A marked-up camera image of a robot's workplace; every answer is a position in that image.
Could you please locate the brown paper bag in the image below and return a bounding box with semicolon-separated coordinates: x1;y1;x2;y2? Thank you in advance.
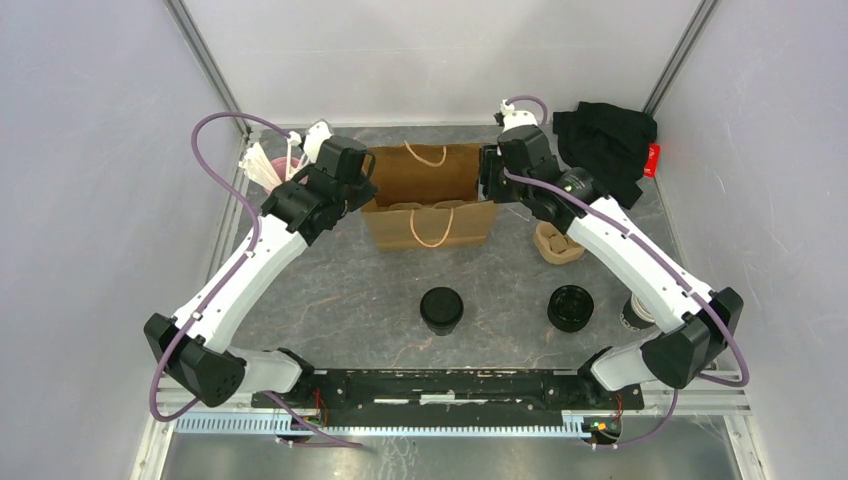
361;142;498;252

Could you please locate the black cup lid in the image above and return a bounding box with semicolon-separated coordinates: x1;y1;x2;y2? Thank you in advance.
419;287;464;321

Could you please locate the single cardboard cup carrier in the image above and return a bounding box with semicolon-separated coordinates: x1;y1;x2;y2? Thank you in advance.
387;199;468;211

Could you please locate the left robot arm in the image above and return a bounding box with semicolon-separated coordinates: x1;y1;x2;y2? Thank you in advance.
143;135;377;408

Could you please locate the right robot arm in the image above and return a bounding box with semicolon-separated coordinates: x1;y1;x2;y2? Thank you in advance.
480;121;750;408

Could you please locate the cardboard cup carrier stack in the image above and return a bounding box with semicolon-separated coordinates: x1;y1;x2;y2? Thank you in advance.
533;222;585;265

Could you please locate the black cloth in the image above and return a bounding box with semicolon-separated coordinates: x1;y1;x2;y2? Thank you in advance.
552;102;658;209

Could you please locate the stack of black lids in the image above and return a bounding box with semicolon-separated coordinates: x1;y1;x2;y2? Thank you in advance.
547;285;594;333

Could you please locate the red tag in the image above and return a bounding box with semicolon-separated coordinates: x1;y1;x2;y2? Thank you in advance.
643;143;661;178

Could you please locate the stack of paper cups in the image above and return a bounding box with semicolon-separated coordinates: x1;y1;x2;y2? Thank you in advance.
619;294;656;331

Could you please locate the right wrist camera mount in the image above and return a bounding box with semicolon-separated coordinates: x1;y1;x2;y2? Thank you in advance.
494;99;539;132

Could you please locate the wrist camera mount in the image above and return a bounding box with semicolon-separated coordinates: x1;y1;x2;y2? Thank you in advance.
287;119;334;164
494;99;539;132

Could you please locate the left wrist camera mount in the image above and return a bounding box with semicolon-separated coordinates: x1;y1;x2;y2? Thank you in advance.
287;119;334;164

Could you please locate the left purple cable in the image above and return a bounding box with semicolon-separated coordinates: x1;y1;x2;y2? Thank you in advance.
147;112;366;452

